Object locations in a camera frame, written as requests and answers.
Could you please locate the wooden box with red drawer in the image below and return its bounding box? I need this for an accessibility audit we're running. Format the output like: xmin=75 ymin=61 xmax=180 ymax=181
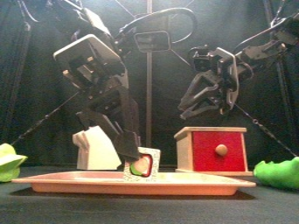
xmin=172 ymin=126 xmax=255 ymax=177

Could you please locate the toy sushi roll piece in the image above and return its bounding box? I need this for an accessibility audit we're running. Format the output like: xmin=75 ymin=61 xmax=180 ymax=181
xmin=123 ymin=146 xmax=163 ymax=183

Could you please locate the thin diagonal frame cable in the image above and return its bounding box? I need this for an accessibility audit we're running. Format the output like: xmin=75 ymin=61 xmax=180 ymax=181
xmin=234 ymin=103 xmax=299 ymax=158
xmin=11 ymin=90 xmax=84 ymax=147

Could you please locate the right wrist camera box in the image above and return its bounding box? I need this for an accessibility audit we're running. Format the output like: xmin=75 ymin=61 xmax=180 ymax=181
xmin=190 ymin=45 xmax=215 ymax=73

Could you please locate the green toy lettuce leaf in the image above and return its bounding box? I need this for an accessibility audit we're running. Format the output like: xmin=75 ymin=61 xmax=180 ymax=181
xmin=0 ymin=143 xmax=30 ymax=184
xmin=253 ymin=156 xmax=299 ymax=191

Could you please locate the black looped camera cable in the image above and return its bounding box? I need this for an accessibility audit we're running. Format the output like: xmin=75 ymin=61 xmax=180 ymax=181
xmin=116 ymin=7 xmax=199 ymax=45

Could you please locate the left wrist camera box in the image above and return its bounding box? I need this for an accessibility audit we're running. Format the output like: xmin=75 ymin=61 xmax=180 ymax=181
xmin=134 ymin=30 xmax=172 ymax=53

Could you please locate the pink rectangular plastic plate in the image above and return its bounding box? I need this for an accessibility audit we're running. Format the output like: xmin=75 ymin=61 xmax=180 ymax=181
xmin=11 ymin=170 xmax=258 ymax=197

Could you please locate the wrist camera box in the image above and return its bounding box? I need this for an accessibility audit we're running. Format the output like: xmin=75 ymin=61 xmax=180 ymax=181
xmin=134 ymin=30 xmax=172 ymax=53
xmin=190 ymin=45 xmax=215 ymax=73

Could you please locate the wooden drawer knob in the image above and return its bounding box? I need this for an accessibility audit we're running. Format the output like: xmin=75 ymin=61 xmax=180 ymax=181
xmin=215 ymin=143 xmax=230 ymax=157

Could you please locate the white angular toy block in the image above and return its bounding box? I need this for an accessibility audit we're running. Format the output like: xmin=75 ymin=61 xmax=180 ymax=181
xmin=71 ymin=125 xmax=124 ymax=172

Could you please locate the vertical metal frame pole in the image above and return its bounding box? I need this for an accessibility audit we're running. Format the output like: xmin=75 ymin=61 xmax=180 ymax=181
xmin=144 ymin=0 xmax=155 ymax=140

